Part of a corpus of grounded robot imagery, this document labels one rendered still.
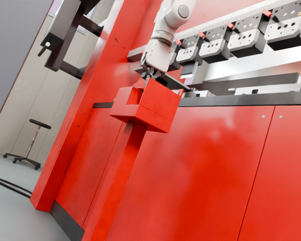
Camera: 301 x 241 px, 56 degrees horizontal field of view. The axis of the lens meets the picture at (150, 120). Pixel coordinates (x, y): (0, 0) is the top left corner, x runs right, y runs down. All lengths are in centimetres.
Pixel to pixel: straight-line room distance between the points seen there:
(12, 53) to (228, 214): 84
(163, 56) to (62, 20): 147
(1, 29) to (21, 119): 426
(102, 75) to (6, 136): 319
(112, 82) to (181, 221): 151
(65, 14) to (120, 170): 166
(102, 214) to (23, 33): 66
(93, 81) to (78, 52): 328
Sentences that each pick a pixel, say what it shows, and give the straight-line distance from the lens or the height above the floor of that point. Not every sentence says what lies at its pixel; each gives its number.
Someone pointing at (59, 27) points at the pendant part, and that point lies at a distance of 241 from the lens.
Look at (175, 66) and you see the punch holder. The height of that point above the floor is 118.
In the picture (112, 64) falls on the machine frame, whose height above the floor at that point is 123.
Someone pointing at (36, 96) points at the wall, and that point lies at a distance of 528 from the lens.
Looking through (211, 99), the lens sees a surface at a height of 86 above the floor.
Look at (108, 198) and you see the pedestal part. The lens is 104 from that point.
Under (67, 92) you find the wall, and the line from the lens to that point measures 536.
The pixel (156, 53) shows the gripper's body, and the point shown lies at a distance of 105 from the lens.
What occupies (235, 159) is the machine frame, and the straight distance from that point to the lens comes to 97.
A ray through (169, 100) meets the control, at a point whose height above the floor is 77.
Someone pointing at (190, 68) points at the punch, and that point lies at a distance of 164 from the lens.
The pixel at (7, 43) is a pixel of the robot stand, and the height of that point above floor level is 72.
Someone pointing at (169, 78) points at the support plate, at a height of 99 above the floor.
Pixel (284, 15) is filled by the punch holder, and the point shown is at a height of 128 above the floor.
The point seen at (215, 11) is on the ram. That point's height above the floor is 146.
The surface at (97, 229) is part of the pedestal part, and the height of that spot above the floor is 26.
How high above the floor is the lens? 49
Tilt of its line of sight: 11 degrees up
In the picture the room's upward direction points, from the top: 20 degrees clockwise
